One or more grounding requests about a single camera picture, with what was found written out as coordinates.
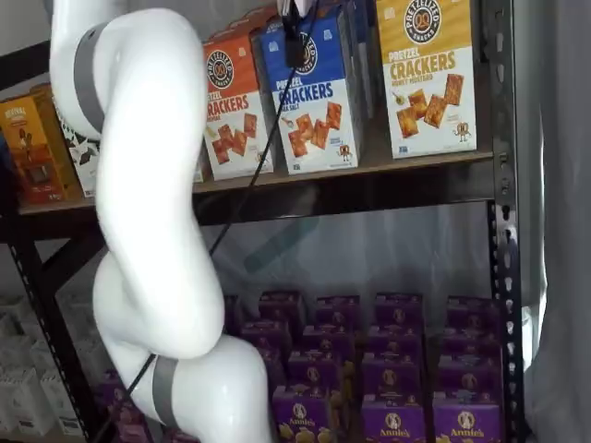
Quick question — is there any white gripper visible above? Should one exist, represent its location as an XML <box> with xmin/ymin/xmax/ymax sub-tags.
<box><xmin>276</xmin><ymin>0</ymin><xmax>322</xmax><ymax>18</ymax></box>

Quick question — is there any blue white pretzel crackers box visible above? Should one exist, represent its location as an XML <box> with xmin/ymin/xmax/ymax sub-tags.
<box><xmin>252</xmin><ymin>6</ymin><xmax>367</xmax><ymax>176</ymax></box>

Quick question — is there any orange white pretzel crackers box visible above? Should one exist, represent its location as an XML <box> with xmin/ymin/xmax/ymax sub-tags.
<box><xmin>201</xmin><ymin>25</ymin><xmax>277</xmax><ymax>182</ymax></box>

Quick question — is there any yellow white pretzel crackers box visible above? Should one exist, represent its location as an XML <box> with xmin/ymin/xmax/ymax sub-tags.
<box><xmin>374</xmin><ymin>0</ymin><xmax>479</xmax><ymax>161</ymax></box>

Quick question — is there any wooden shelf board with cracker boxes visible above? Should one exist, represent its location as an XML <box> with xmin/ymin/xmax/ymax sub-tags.
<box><xmin>18</xmin><ymin>150</ymin><xmax>495</xmax><ymax>218</ymax></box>

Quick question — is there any black metal shelf rack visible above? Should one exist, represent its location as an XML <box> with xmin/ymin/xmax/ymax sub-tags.
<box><xmin>0</xmin><ymin>0</ymin><xmax>527</xmax><ymax>443</ymax></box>

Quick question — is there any black white patterned box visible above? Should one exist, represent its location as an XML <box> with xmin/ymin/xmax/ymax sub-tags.
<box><xmin>51</xmin><ymin>96</ymin><xmax>103</xmax><ymax>199</ymax></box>

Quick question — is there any purple Annie's snack box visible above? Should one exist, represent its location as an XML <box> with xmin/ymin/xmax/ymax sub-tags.
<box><xmin>97</xmin><ymin>367</ymin><xmax>133</xmax><ymax>407</ymax></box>
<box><xmin>316</xmin><ymin>294</ymin><xmax>362</xmax><ymax>328</ymax></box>
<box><xmin>441</xmin><ymin>322</ymin><xmax>503</xmax><ymax>359</ymax></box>
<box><xmin>361</xmin><ymin>351</ymin><xmax>425</xmax><ymax>399</ymax></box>
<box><xmin>437</xmin><ymin>353</ymin><xmax>503</xmax><ymax>402</ymax></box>
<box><xmin>238</xmin><ymin>319</ymin><xmax>293</xmax><ymax>352</ymax></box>
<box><xmin>445</xmin><ymin>296</ymin><xmax>501</xmax><ymax>328</ymax></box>
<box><xmin>373</xmin><ymin>292</ymin><xmax>425</xmax><ymax>329</ymax></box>
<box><xmin>300</xmin><ymin>324</ymin><xmax>357</xmax><ymax>354</ymax></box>
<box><xmin>223</xmin><ymin>294</ymin><xmax>241</xmax><ymax>333</ymax></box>
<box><xmin>256</xmin><ymin>348</ymin><xmax>290</xmax><ymax>398</ymax></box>
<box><xmin>286</xmin><ymin>349</ymin><xmax>344</xmax><ymax>393</ymax></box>
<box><xmin>367</xmin><ymin>324</ymin><xmax>425</xmax><ymax>356</ymax></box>
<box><xmin>257</xmin><ymin>289</ymin><xmax>306</xmax><ymax>324</ymax></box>

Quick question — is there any brown orange snack box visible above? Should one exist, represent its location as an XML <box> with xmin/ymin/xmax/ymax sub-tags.
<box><xmin>0</xmin><ymin>85</ymin><xmax>84</xmax><ymax>207</ymax></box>

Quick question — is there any purple Annie's box yellow label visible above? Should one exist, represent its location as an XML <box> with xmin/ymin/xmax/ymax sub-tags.
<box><xmin>271</xmin><ymin>385</ymin><xmax>336</xmax><ymax>443</ymax></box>

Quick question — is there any purple Annie's box pink label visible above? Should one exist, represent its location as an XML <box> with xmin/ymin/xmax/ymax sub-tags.
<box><xmin>110</xmin><ymin>403</ymin><xmax>156</xmax><ymax>443</ymax></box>

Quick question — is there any teal tape strip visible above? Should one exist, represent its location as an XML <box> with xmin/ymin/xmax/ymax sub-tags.
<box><xmin>242</xmin><ymin>215</ymin><xmax>320</xmax><ymax>274</ymax></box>

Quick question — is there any translucent plastic sheet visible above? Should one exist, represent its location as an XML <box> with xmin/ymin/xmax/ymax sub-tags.
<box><xmin>198</xmin><ymin>200</ymin><xmax>498</xmax><ymax>305</ymax></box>

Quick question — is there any white package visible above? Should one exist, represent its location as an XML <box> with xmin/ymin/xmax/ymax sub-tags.
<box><xmin>0</xmin><ymin>368</ymin><xmax>43</xmax><ymax>437</ymax></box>
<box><xmin>39</xmin><ymin>368</ymin><xmax>80</xmax><ymax>435</ymax></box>

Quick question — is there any black cable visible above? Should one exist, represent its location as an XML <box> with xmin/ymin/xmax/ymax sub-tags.
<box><xmin>124</xmin><ymin>0</ymin><xmax>324</xmax><ymax>402</ymax></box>

